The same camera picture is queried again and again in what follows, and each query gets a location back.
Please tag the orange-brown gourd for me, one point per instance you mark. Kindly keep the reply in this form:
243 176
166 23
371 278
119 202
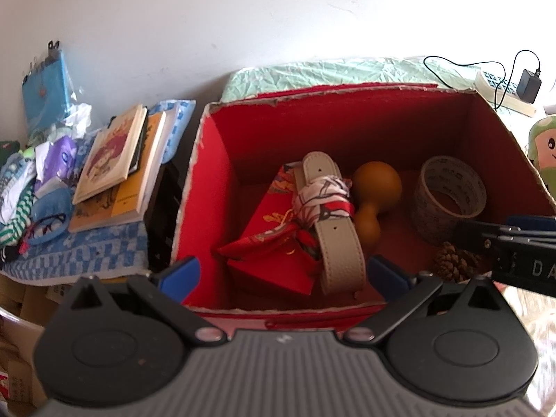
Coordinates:
378 182

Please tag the dark green cloth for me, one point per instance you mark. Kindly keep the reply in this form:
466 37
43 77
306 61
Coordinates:
8 150

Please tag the brown pine cone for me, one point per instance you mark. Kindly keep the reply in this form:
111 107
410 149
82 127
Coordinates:
454 263

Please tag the beige leather belt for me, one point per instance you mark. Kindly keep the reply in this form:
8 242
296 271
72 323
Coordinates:
339 247

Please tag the brown cardboard carton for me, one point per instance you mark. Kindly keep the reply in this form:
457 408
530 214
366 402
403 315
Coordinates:
21 312

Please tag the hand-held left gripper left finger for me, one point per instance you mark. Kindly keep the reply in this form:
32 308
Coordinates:
180 274

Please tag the cream illustrated book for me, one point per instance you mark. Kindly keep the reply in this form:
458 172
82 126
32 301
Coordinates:
108 156

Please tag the white crumpled plastic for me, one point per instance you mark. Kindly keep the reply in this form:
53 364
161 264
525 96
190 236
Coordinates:
78 119

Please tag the red patterned gift box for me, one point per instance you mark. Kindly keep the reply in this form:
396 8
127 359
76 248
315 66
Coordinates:
269 221

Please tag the blue pouch with glasses print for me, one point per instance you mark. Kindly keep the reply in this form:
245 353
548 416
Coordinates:
47 204

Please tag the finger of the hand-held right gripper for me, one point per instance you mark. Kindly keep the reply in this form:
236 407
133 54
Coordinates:
521 265
530 221

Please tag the green plush toy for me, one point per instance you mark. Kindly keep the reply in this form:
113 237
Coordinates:
545 147

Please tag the red cardboard box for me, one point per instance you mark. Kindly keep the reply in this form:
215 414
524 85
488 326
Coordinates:
260 139

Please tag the red white patterned scarf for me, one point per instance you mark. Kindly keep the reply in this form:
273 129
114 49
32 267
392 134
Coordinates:
321 200

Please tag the blue pouch in plastic bag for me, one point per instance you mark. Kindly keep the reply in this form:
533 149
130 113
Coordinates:
45 91

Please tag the green patterned bedsheet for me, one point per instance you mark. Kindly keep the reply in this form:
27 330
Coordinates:
325 76

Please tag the blue checked cloth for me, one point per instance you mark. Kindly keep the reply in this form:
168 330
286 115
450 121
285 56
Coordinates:
87 256

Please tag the white power strip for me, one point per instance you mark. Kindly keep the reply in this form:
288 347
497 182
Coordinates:
486 84

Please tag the thin dark notebook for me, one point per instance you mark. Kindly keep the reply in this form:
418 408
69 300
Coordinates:
141 147

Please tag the stack of books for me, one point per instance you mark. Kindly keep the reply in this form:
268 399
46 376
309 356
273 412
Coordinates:
126 200

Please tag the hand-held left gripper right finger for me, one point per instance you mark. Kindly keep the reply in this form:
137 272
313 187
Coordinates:
386 274

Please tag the black power adapter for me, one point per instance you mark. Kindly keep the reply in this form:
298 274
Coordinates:
527 87

